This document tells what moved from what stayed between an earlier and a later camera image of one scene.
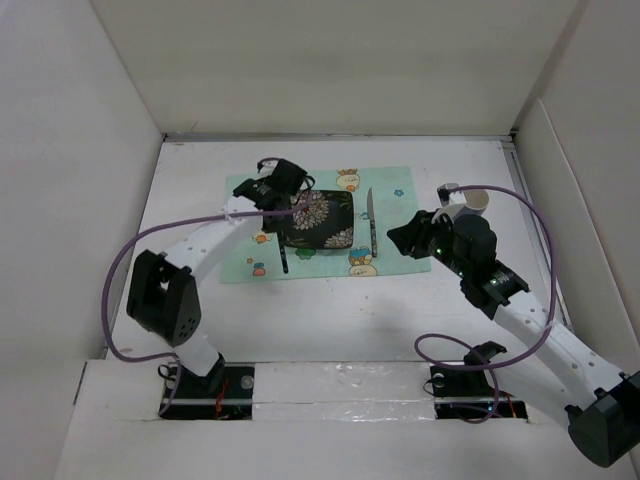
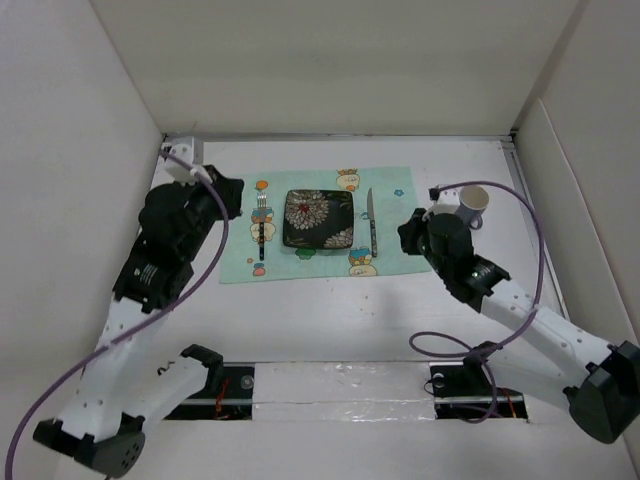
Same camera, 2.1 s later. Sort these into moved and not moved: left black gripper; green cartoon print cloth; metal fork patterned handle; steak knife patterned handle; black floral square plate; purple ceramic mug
Moved: metal fork patterned handle; left black gripper
Not moved: green cartoon print cloth; purple ceramic mug; steak knife patterned handle; black floral square plate
